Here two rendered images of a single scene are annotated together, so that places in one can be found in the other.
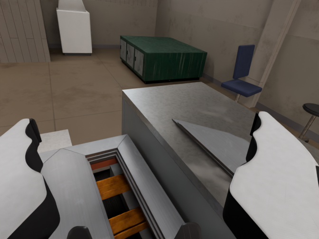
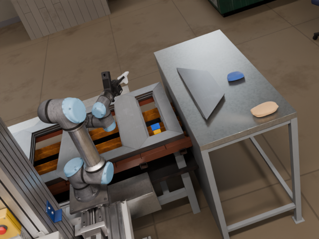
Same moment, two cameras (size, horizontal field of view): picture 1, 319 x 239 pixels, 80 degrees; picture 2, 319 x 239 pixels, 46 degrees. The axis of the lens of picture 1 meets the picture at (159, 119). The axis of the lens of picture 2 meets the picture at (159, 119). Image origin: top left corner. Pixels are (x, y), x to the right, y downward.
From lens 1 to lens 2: 2.15 m
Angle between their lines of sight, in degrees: 26
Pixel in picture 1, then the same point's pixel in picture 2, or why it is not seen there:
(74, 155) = (129, 97)
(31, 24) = not seen: outside the picture
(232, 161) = (192, 85)
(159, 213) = (166, 115)
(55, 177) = (120, 107)
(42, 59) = (101, 13)
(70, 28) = not seen: outside the picture
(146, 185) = (164, 106)
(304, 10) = not seen: outside the picture
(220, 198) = (178, 100)
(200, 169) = (177, 91)
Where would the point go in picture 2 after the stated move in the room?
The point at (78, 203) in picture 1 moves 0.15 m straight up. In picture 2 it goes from (131, 115) to (125, 100)
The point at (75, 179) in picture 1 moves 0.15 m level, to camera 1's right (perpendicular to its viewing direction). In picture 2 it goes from (129, 106) to (146, 107)
